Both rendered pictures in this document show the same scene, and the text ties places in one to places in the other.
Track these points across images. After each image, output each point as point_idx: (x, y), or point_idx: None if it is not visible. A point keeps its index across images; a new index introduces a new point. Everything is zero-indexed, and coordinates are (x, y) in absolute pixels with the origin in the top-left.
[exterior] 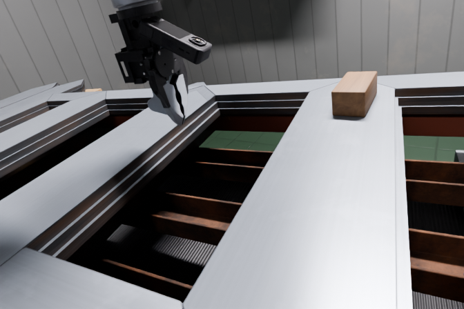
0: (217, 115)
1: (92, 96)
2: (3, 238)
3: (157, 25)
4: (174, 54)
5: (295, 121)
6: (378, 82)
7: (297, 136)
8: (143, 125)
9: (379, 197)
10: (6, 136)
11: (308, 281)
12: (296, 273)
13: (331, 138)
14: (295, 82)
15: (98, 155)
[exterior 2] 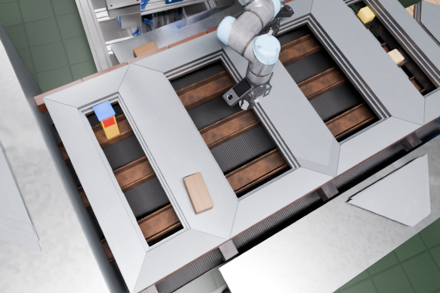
0: (289, 164)
1: (417, 112)
2: None
3: (243, 80)
4: (247, 95)
5: (211, 161)
6: (205, 235)
7: (198, 148)
8: (293, 112)
9: (145, 131)
10: (368, 51)
11: (143, 95)
12: (146, 95)
13: (183, 155)
14: (263, 213)
15: (274, 82)
